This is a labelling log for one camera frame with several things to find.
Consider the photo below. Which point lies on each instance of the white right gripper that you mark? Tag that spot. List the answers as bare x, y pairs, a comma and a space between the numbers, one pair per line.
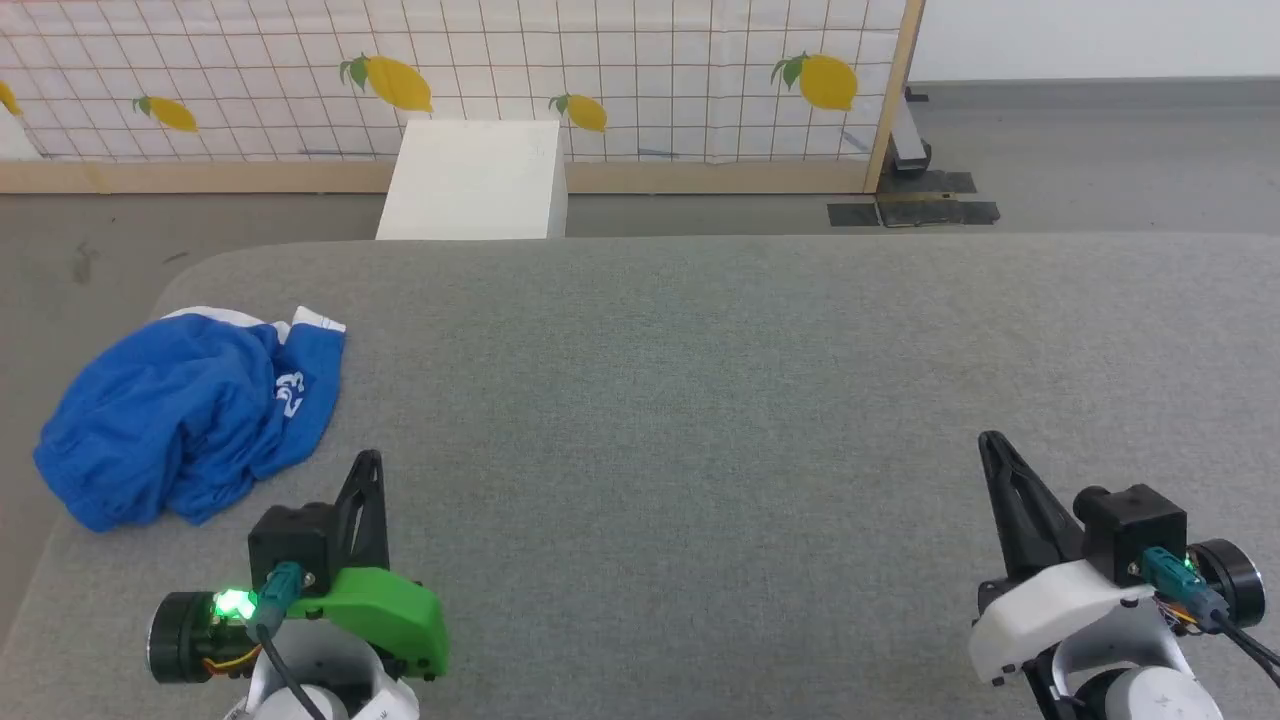
1040, 610

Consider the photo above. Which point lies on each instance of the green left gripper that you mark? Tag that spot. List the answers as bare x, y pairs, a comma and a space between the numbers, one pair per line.
390, 615

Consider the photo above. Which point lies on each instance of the blue sports shirt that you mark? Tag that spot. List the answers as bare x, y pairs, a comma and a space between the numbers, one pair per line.
170, 420

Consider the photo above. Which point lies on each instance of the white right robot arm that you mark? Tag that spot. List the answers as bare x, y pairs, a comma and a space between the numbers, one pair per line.
1150, 700

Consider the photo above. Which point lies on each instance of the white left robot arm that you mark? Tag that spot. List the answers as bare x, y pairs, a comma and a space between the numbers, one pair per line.
350, 672

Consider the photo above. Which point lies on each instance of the white box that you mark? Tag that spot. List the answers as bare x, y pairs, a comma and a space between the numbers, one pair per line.
470, 180

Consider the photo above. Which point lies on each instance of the grey metal panel support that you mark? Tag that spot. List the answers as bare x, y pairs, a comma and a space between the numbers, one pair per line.
905, 140

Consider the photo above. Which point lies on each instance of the lemon print grid panel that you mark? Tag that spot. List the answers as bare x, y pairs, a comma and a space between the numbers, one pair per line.
650, 60

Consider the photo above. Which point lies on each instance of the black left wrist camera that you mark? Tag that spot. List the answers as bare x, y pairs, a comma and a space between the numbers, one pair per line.
290, 540

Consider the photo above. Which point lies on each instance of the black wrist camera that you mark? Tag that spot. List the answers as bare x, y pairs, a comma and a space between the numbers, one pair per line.
1140, 525
290, 540

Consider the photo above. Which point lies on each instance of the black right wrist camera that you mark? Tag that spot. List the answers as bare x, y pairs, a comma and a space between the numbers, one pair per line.
1140, 525

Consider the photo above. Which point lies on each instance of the light wooden panel frame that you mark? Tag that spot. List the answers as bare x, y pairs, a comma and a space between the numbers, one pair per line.
700, 177

